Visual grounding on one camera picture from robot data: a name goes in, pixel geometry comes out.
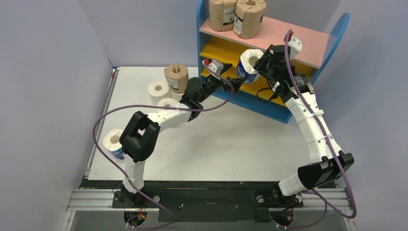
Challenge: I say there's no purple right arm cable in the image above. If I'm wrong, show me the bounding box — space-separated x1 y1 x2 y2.
274 29 357 230

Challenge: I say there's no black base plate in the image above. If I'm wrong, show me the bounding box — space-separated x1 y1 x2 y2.
80 179 304 224

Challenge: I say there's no brown roll cloud logo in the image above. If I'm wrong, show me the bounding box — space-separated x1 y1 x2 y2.
233 0 266 39

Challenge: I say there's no aluminium rail frame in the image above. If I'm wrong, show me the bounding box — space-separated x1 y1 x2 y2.
67 67 356 231

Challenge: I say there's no blue plastic tissue roll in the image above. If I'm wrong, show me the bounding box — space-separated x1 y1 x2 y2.
236 49 264 84

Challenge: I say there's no brown roll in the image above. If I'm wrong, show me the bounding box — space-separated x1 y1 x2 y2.
164 64 189 94
208 0 237 31

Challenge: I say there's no white paper roll under stack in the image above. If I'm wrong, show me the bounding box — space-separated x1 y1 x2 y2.
169 87 185 102

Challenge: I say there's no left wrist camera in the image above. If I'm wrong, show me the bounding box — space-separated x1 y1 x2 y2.
202 59 224 75

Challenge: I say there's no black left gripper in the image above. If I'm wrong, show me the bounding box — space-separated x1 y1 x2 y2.
197 64 246 104

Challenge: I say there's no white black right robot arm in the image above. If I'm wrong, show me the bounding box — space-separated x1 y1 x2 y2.
254 45 354 205

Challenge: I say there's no colourful wooden shelf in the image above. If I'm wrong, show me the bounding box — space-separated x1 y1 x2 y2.
196 0 350 123

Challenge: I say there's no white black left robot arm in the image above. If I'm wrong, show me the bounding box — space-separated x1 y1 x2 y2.
119 64 247 207

